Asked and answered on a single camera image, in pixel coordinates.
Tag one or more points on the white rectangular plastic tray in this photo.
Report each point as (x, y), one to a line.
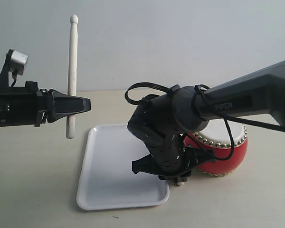
(107, 181)

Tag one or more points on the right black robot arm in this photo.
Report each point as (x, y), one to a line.
(162, 122)

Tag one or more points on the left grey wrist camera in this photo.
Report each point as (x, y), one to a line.
(15, 63)

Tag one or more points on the horizontal white wooden drumstick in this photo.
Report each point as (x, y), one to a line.
(72, 73)

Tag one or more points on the small red Chinese drum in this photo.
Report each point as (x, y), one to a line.
(215, 138)

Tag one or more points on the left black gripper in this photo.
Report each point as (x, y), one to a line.
(30, 105)

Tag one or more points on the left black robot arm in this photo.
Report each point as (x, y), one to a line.
(29, 105)

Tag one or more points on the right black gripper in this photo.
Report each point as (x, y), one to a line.
(173, 161)

